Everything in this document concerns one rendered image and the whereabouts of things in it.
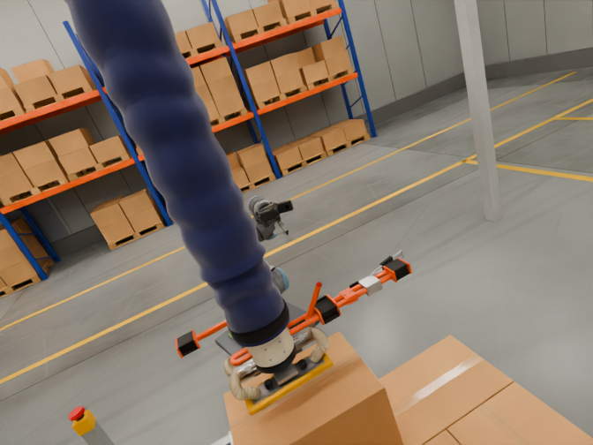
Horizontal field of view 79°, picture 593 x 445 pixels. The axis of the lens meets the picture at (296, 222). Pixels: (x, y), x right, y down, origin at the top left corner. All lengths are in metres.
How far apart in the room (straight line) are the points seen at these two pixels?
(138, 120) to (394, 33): 10.79
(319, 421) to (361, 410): 0.16
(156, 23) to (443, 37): 11.75
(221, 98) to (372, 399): 7.44
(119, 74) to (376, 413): 1.42
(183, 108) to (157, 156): 0.15
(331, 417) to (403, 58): 10.85
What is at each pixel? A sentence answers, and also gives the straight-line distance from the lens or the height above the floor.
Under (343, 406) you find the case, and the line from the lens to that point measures 1.52.
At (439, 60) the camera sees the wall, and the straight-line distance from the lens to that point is 12.43.
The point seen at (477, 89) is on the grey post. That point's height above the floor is 1.41.
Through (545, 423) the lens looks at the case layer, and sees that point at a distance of 1.93.
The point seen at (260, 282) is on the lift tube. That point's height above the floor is 1.53.
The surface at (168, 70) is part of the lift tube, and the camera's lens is 1.06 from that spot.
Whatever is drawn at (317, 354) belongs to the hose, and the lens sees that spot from 1.41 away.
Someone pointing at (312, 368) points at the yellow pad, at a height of 1.13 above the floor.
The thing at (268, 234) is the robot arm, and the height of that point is 1.43.
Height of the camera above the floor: 2.10
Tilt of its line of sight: 22 degrees down
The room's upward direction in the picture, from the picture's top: 20 degrees counter-clockwise
